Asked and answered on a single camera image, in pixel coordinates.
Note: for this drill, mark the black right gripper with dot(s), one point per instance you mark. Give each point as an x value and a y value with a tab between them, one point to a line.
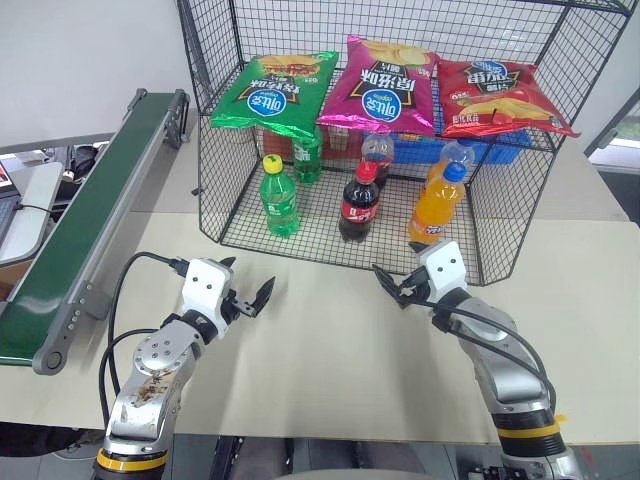
418	286

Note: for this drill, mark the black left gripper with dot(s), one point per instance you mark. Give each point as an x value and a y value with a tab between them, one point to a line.
234	306

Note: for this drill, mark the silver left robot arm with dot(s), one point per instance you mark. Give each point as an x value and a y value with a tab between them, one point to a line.
150	370

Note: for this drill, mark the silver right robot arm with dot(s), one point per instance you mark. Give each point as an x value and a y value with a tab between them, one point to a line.
510	370

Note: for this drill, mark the orange soda bottle blue cap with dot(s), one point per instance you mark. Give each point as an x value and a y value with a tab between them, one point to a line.
435	210

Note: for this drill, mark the cola bottle red cap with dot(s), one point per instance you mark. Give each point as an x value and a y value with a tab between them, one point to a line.
357	205

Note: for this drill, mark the green soda bottle yellow cap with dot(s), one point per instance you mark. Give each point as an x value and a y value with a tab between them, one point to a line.
280	205

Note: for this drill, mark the cola bottle nearly empty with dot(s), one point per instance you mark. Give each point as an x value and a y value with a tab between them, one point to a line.
378	150

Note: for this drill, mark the orange soda bottle nearly empty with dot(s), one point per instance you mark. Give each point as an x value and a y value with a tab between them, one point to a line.
450	152

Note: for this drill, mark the green soda bottle green label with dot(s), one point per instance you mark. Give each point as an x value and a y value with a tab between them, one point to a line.
306	162

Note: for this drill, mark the orange red box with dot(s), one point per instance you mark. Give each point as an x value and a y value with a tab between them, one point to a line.
342	142

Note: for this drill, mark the blue plastic crate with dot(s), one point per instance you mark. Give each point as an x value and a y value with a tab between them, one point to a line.
502	150

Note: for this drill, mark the magenta potato chip bag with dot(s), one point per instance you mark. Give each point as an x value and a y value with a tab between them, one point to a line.
385	95

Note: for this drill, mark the green potato chip bag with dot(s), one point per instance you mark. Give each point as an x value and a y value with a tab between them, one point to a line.
270	95

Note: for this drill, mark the red potato chip bag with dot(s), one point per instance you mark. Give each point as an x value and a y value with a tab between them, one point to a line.
500	100

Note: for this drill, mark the grey side desk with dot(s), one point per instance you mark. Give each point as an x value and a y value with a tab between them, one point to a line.
32	210

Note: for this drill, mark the grey laptop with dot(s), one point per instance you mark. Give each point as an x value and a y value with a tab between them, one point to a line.
7	220

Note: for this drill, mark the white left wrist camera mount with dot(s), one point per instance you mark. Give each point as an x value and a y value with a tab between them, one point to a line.
205	290

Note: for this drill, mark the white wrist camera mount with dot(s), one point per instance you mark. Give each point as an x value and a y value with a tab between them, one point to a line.
445	267
205	290

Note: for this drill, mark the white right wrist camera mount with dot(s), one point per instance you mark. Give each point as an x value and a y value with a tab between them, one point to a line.
445	267

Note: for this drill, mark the green conveyor belt grey frame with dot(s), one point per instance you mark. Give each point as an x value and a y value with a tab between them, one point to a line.
75	235

